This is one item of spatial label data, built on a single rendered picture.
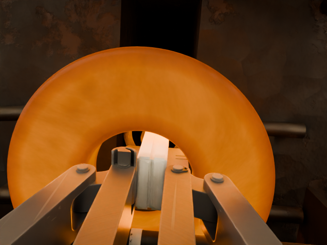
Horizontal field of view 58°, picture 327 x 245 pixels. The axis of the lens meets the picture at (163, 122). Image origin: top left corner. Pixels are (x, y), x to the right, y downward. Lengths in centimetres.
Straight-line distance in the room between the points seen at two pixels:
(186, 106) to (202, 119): 1
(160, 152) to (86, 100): 5
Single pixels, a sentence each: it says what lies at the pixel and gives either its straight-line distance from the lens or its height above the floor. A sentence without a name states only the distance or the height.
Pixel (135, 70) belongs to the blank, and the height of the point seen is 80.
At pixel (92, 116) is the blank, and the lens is 16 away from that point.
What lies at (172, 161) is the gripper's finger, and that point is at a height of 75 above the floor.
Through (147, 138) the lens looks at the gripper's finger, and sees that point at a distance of 17.
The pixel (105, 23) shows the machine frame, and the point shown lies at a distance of 24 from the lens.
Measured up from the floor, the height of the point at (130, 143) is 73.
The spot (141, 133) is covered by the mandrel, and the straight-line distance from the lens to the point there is 26.
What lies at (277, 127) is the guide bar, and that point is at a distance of 24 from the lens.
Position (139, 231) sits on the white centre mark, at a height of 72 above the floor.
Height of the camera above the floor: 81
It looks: 13 degrees down
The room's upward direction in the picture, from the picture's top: 4 degrees clockwise
